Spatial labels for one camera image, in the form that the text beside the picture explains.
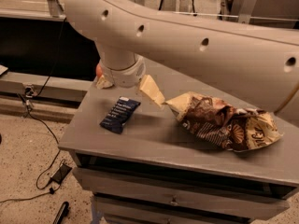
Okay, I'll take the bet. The black power adapter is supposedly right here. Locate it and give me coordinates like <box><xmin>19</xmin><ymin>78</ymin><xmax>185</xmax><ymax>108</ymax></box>
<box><xmin>50</xmin><ymin>164</ymin><xmax>72</xmax><ymax>184</ymax></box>

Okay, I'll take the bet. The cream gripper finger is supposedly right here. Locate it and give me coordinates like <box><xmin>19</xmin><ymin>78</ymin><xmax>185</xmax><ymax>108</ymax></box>
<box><xmin>138</xmin><ymin>75</ymin><xmax>165</xmax><ymax>108</ymax></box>
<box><xmin>96</xmin><ymin>75</ymin><xmax>113</xmax><ymax>89</ymax></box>

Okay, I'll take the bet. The black cable on floor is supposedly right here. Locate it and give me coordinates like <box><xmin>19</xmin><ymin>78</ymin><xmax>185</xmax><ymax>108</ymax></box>
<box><xmin>0</xmin><ymin>16</ymin><xmax>68</xmax><ymax>203</ymax></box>

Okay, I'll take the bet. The grey drawer cabinet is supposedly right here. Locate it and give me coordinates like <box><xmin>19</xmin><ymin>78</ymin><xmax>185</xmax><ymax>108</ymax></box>
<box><xmin>59</xmin><ymin>87</ymin><xmax>299</xmax><ymax>224</ymax></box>

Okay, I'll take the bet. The black handle object on floor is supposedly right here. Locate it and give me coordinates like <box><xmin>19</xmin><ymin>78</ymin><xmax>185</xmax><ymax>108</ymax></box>
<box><xmin>52</xmin><ymin>202</ymin><xmax>69</xmax><ymax>224</ymax></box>

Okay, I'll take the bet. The red apple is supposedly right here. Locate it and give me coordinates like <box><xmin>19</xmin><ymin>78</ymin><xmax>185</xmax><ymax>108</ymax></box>
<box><xmin>95</xmin><ymin>63</ymin><xmax>103</xmax><ymax>78</ymax></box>

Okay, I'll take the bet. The metal railing frame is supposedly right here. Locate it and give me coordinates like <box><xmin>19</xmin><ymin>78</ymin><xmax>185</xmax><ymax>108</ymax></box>
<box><xmin>0</xmin><ymin>0</ymin><xmax>299</xmax><ymax>29</ymax></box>

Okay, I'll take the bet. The blue rxbar wrapper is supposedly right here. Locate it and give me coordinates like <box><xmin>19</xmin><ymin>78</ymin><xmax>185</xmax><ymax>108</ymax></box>
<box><xmin>100</xmin><ymin>96</ymin><xmax>140</xmax><ymax>134</ymax></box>

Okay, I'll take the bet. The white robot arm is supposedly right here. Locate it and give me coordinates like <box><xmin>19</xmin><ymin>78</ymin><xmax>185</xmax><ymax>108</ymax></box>
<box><xmin>65</xmin><ymin>0</ymin><xmax>299</xmax><ymax>116</ymax></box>

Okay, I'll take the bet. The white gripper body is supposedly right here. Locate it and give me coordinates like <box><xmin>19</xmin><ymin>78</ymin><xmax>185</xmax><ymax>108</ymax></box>
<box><xmin>100</xmin><ymin>56</ymin><xmax>146</xmax><ymax>88</ymax></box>

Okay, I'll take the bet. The brown crumpled chip bag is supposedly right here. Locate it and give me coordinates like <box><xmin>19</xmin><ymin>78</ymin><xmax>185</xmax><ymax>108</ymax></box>
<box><xmin>165</xmin><ymin>91</ymin><xmax>282</xmax><ymax>152</ymax></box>

